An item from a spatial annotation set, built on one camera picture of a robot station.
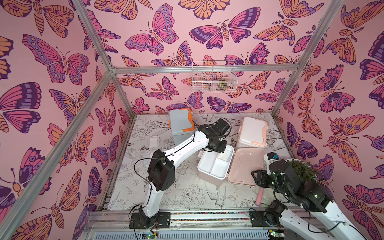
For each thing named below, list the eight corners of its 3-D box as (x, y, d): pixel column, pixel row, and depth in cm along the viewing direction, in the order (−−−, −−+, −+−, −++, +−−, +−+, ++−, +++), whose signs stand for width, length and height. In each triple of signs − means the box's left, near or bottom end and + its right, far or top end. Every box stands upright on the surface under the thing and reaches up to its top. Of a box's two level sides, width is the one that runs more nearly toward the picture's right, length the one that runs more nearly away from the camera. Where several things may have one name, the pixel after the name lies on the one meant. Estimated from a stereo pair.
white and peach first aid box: (234, 154, 100) (239, 140, 88) (238, 129, 113) (243, 115, 101) (258, 159, 97) (266, 146, 85) (259, 134, 110) (266, 119, 98)
